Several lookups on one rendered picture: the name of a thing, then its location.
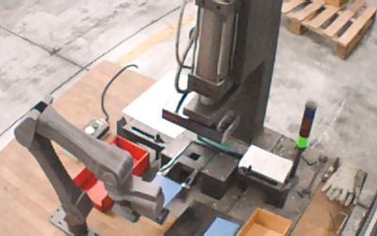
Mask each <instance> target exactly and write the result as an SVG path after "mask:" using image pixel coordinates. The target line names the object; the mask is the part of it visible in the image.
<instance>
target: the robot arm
mask: <svg viewBox="0 0 377 236"><path fill-rule="evenodd" d="M53 100H54V97H53V96H51V95H44V96H43V97H41V98H40V99H39V100H38V102H37V103H36V104H35V105H34V106H33V107H31V108H30V109H29V111H28V112H27V113H26V114H25V115H24V116H23V118H22V120H21V121H20V122H19V123H18V125H16V126H15V127H14V136H15V138H16V140H17V142H18V143H19V144H20V145H21V146H24V147H26V148H27V149H28V151H29V152H30V153H31V154H32V156H33V157H34V158H35V159H36V161H37V163H38V165H39V166H40V167H41V169H42V170H43V172H44V173H45V175H46V177H47V178H48V180H49V181H50V182H51V185H52V187H53V189H54V190H55V192H56V194H57V196H58V199H59V200H60V202H61V205H60V206H61V207H57V208H56V209H55V210H54V211H53V212H51V214H50V215H49V216H48V220H49V222H51V223H52V224H53V225H54V226H55V227H57V228H58V229H59V230H61V231H63V232H65V233H66V234H68V235H69V236H106V235H104V234H102V232H100V231H98V230H96V229H93V228H91V227H90V226H88V224H87V222H86V218H87V217H88V215H89V214H90V211H92V210H93V207H94V203H93V201H92V199H91V197H90V196H89V195H88V193H87V191H86V190H81V188H80V187H79V186H78V185H77V184H76V183H75V182H74V181H73V180H72V178H71V177H70V176H69V174H68V171H67V170H66V168H65V167H64V165H63V164H62V161H61V159H60V157H59V156H58V154H57V153H56V151H55V150H54V148H53V146H52V142H51V141H53V142H55V143H56V144H58V145H59V146H60V147H62V148H63V149H65V150H67V151H68V152H69V153H71V154H72V155H73V156H75V157H76V158H77V159H78V160H80V162H81V163H83V164H84V165H85V166H86V167H87V168H88V170H89V171H91V172H92V173H94V174H95V176H94V177H95V178H97V179H98V180H99V181H101V182H103V183H104V188H105V189H106V190H107V194H108V196H109V197H110V198H111V199H112V200H113V201H115V202H114V204H113V207H112V208H111V211H112V212H113V213H115V214H117V215H119V216H121V217H123V218H125V219H126V220H128V221H130V222H131V223H133V222H134V223H137V221H138V220H139V219H140V216H141V215H143V216H145V217H147V218H149V219H151V220H152V221H153V222H155V223H157V224H159V225H161V226H162V225H163V223H166V221H167V219H168V218H169V214H170V210H169V209H168V208H165V207H164V204H165V203H164V200H165V194H164V193H163V191H162V187H161V186H159V185H156V184H151V183H149V182H146V181H142V178H141V177H138V176H136V175H133V174H132V172H133V171H132V168H133V167H134V160H133V158H132V156H131V155H130V154H129V153H128V152H127V151H125V150H122V149H120V147H118V146H116V145H115V144H113V143H112V144H111V146H110V145H108V144H107V143H106V142H103V141H102V140H99V139H97V138H95V137H93V136H91V135H90V134H88V133H86V132H84V130H82V129H80V128H79V127H76V126H75V125H73V124H72V123H70V122H69V121H68V120H66V118H65V117H64V116H63V115H62V114H61V113H60V112H58V111H57V109H56V108H54V106H52V102H53ZM59 223H60V224H59Z"/></svg>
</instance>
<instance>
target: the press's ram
mask: <svg viewBox="0 0 377 236"><path fill-rule="evenodd" d="M253 74H254V73H251V74H250V76H249V77H248V78H247V80H246V81H245V82H244V83H243V84H242V85H237V84H235V83H234V82H233V85H232V88H231V89H230V90H229V91H228V92H227V93H226V94H225V95H224V96H223V97H222V98H221V101H220V102H218V103H217V104H216V103H213V101H212V100H211V99H208V98H205V97H204V96H203V95H200V94H198V93H195V94H192V93H190V92H187V93H185V94H179V93H177V94H176V95H174V97H173V98H172V99H171V100H170V101H169V102H168V103H167V104H166V105H165V106H164V107H163V108H162V110H161V119H163V120H165V121H169V122H170V123H172V124H174V125H178V126H180V127H182V128H185V129H187V130H189V131H191V132H194V133H196V134H197V135H199V136H201V137H204V138H206V139H208V140H210V141H211V140H213V141H215V142H217V143H219V144H223V143H224V142H225V140H226V139H227V138H228V137H229V136H230V135H231V133H232V132H233V131H234V130H235V129H236V127H237V126H238V125H239V120H240V114H239V113H237V112H235V111H232V110H229V109H227V107H228V106H229V105H230V104H231V103H232V102H233V101H234V100H235V98H236V97H237V96H238V94H239V93H240V92H241V91H242V90H243V88H244V87H245V86H246V85H247V84H248V83H249V82H250V81H251V80H252V77H253Z"/></svg>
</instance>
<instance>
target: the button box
mask: <svg viewBox="0 0 377 236"><path fill-rule="evenodd" d="M131 66H134V67H135V68H138V66H137V65H135V64H133V65H129V66H126V67H124V68H123V69H121V70H120V71H119V72H118V73H117V74H116V75H115V76H114V77H113V78H112V79H111V81H110V82H109V83H108V84H107V86H106V87H105V89H104V91H103V93H102V95H101V107H102V110H103V112H104V113H105V115H106V117H107V118H106V119H105V120H104V119H102V120H99V119H97V118H95V117H94V118H93V119H92V120H90V122H89V123H88V124H87V125H85V126H84V128H81V129H82V130H84V132H85V129H86V128H88V127H91V123H93V122H98V123H99V125H100V127H99V128H97V129H94V133H91V134H90V135H91V136H93V137H95V138H97V139H99V140H102V139H104V138H105V137H106V135H107V134H108V133H109V124H107V123H106V121H107V120H108V119H109V115H108V113H107V112H106V111H105V109H104V94H105V93H106V91H107V89H108V88H109V85H110V84H111V83H112V81H113V80H114V79H115V78H116V77H117V76H119V75H120V74H121V73H122V72H123V71H124V70H126V69H127V68H129V67H131Z"/></svg>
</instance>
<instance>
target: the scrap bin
mask: <svg viewBox="0 0 377 236"><path fill-rule="evenodd" d="M112 143H113V144H115V145H116V146H118V147H120V149H122V150H125V151H127V152H128V153H129V154H130V155H131V156H132V158H133V160H134V167H133V168H132V171H133V172H132V174H133V175H136V176H140V175H141V174H142V173H143V172H144V171H145V170H146V169H147V168H148V167H149V166H150V158H151V151H149V150H147V149H145V148H143V147H141V146H139V145H136V144H135V143H133V142H131V141H129V140H126V139H124V138H122V137H120V136H117V135H116V137H115V138H114V139H113V140H112V141H111V142H109V143H108V145H110V146H111V144H112ZM94 176H95V174H94V173H92V172H91V171H89V170H88V168H87V167H86V166H85V167H84V168H83V169H82V170H80V172H79V173H78V174H77V176H76V175H75V176H74V178H73V179H72V180H73V181H74V182H75V183H76V184H77V185H78V186H79V187H80V188H81V190H86V191H87V193H88V195H89V196H90V197H91V199H92V201H93V203H94V207H95V208H96V209H97V210H99V211H100V212H102V213H105V211H106V210H108V209H109V207H110V206H112V204H113V202H114V201H113V200H112V199H111V198H110V197H109V196H108V194H107V190H106V189H105V188H104V183H103V182H101V181H99V180H98V179H97V178H95V177H94Z"/></svg>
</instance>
